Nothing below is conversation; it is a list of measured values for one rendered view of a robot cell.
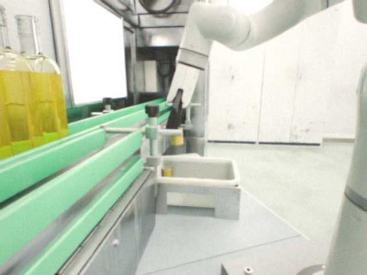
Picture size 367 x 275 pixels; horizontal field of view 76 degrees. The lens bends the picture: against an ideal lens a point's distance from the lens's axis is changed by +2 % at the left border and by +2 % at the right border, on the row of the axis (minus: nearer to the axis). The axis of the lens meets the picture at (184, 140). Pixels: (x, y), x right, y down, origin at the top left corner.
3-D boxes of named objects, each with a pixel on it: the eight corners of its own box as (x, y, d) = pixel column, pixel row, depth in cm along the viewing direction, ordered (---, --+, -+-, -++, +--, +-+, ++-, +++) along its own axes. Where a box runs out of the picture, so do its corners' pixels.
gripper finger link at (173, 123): (171, 105, 60) (165, 129, 62) (169, 106, 57) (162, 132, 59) (183, 109, 59) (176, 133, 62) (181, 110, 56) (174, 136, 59)
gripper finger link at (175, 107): (183, 79, 57) (179, 97, 62) (173, 98, 52) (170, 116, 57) (187, 81, 57) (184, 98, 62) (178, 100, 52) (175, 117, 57)
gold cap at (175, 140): (184, 142, 65) (183, 126, 64) (182, 145, 62) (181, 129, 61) (172, 142, 66) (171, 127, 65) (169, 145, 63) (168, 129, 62)
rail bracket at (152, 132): (108, 160, 52) (103, 103, 49) (183, 162, 50) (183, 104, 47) (101, 164, 49) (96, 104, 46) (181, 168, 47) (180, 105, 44)
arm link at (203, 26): (258, 18, 53) (249, 4, 44) (241, 66, 56) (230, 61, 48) (199, 7, 58) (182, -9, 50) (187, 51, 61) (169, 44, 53)
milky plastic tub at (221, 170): (159, 181, 72) (159, 154, 70) (233, 185, 69) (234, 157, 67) (143, 211, 55) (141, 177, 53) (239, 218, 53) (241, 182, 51)
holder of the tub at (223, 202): (143, 182, 73) (142, 158, 71) (233, 187, 69) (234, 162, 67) (122, 212, 56) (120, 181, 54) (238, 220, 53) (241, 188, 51)
